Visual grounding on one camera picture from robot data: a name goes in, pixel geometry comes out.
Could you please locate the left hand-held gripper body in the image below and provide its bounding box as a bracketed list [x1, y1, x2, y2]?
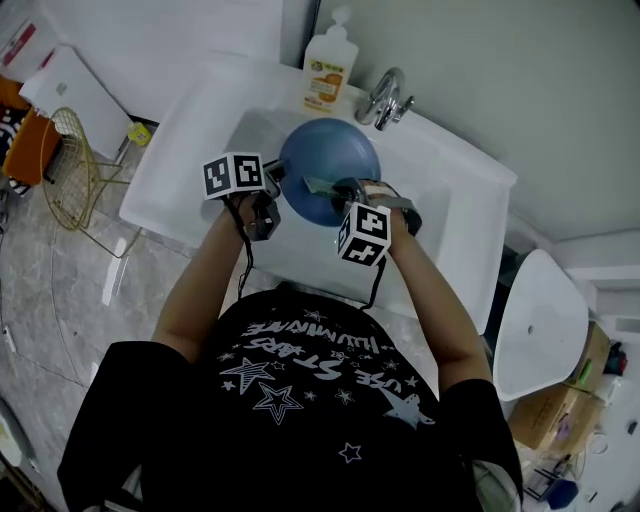
[202, 151, 284, 244]

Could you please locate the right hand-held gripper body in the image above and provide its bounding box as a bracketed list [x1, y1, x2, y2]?
[335, 197, 424, 269]

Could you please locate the grey-green scrubbing sponge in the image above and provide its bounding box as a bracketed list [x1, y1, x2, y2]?
[303, 175, 346, 199]

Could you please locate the blue large plate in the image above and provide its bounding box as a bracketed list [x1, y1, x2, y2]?
[278, 118, 382, 229]

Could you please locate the person's right forearm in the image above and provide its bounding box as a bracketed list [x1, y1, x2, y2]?
[387, 212, 494, 402]

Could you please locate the person's left forearm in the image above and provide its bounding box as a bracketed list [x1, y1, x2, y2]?
[152, 198, 252, 362]

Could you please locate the person's right hand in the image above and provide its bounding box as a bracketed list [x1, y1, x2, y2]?
[362, 181, 401, 205]

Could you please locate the white sink cabinet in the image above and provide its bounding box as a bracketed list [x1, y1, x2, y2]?
[118, 59, 519, 337]

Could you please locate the chrome faucet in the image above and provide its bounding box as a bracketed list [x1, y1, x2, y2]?
[354, 67, 416, 132]

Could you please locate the small yellow container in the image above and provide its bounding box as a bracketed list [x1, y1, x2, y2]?
[126, 121, 152, 147]

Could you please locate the white detergent bottle orange label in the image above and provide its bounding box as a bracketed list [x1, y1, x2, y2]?
[301, 5, 362, 114]

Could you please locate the white oval basin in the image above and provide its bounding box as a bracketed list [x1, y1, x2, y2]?
[493, 248, 590, 403]

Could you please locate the orange storage box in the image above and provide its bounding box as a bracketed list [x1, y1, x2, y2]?
[1, 74, 64, 187]

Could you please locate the person's black star-print shirt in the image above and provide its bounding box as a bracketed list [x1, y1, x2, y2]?
[56, 284, 525, 512]

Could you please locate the black white patterned bag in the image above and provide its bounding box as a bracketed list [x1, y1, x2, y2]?
[0, 104, 32, 197]

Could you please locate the white box red label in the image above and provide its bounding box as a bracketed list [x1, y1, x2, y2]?
[0, 20, 54, 71]

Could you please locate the white shelf unit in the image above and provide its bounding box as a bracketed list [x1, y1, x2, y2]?
[548, 229, 640, 342]

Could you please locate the large cardboard box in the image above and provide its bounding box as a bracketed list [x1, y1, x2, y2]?
[507, 324, 612, 452]

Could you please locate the black red device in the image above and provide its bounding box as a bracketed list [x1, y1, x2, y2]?
[604, 342, 629, 377]

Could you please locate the blue plastic container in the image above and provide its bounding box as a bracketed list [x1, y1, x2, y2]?
[544, 479, 581, 512]

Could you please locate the grey round cushion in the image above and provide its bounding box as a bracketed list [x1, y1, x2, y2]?
[0, 399, 37, 469]

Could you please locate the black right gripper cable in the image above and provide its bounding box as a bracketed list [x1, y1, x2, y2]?
[358, 254, 390, 312]

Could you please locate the gold wire chair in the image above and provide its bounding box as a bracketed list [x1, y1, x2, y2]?
[42, 106, 132, 259]

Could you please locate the small black metal frame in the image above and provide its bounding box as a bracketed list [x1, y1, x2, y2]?
[524, 467, 557, 502]

